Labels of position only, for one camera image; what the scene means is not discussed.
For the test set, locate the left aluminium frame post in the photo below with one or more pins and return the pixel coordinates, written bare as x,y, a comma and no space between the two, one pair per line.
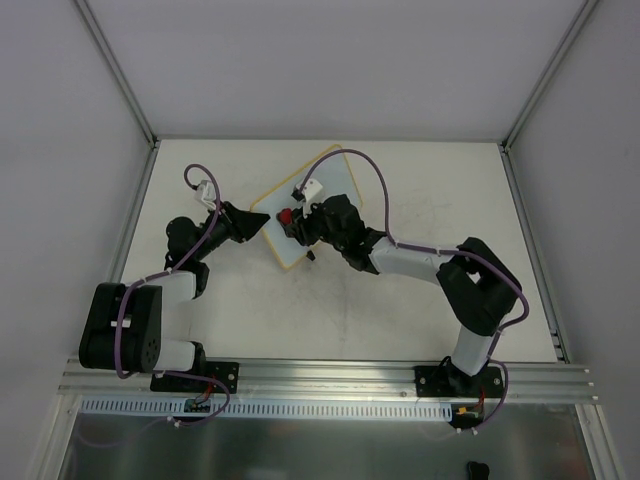
106,52

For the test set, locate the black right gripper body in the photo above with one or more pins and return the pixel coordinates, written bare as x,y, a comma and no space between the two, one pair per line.
300,230

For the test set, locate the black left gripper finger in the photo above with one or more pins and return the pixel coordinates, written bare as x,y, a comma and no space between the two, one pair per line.
235,206
249,224

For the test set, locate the black object at bottom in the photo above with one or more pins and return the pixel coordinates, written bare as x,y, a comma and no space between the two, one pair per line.
477,471

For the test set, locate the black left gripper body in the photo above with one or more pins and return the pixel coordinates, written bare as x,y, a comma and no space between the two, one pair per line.
233,223

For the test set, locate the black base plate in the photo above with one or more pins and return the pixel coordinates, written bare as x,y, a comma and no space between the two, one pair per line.
432,380
214,374

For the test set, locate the red bone-shaped eraser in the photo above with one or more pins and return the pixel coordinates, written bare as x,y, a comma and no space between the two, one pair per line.
285,217

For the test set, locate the aluminium frame post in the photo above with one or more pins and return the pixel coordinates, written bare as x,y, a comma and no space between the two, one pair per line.
550,70
106,52

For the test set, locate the white slotted cable duct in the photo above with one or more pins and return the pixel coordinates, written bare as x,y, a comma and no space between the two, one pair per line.
270,409

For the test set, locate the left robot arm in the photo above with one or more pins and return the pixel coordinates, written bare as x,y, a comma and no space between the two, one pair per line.
125,331

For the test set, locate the aluminium mounting rail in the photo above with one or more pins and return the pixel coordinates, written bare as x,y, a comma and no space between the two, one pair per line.
350,380

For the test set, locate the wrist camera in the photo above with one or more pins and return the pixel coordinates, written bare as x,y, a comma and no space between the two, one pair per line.
205,194
312,191

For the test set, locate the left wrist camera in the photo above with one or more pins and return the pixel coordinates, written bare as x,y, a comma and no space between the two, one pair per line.
205,194

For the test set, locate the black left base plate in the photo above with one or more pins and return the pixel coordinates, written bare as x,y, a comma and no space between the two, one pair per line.
214,374

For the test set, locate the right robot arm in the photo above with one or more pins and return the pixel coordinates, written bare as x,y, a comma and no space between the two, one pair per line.
484,295

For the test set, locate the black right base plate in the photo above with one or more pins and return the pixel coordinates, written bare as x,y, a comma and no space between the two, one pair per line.
432,380

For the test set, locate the right aluminium frame post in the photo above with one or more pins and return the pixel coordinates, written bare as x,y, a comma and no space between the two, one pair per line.
550,70

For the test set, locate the yellow framed whiteboard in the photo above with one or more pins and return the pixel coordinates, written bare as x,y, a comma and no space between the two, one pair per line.
334,175

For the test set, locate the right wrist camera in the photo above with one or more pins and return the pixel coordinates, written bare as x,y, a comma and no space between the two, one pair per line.
312,191

